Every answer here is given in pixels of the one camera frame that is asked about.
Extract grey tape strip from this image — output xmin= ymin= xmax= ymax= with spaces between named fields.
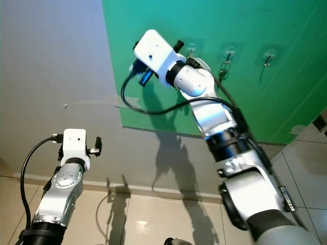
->
xmin=290 ymin=124 xmax=312 ymax=136
xmin=105 ymin=93 xmax=141 ymax=110

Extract robot right leg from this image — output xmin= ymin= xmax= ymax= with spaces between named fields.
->
xmin=163 ymin=237 xmax=189 ymax=245

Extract clear adhesive wall hook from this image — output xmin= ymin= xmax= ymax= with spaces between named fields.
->
xmin=262 ymin=47 xmax=278 ymax=67
xmin=224 ymin=45 xmax=238 ymax=64
xmin=185 ymin=41 xmax=200 ymax=57

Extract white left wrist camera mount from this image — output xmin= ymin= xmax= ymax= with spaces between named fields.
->
xmin=61 ymin=128 xmax=90 ymax=170

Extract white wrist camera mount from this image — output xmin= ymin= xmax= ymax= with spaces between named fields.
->
xmin=61 ymin=128 xmax=90 ymax=170
xmin=133 ymin=29 xmax=177 ymax=88

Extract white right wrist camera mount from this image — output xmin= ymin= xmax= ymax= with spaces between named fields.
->
xmin=133 ymin=29 xmax=177 ymax=88

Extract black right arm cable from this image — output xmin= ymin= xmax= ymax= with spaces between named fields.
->
xmin=121 ymin=59 xmax=296 ymax=212

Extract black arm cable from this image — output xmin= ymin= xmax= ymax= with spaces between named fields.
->
xmin=121 ymin=59 xmax=296 ymax=212
xmin=19 ymin=134 xmax=64 ymax=233

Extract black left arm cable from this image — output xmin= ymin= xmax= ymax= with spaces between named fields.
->
xmin=19 ymin=134 xmax=64 ymax=233

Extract keys on metal ring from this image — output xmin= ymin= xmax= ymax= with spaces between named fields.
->
xmin=218 ymin=60 xmax=231 ymax=82

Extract green wall sheet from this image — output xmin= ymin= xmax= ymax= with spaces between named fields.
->
xmin=101 ymin=0 xmax=327 ymax=145

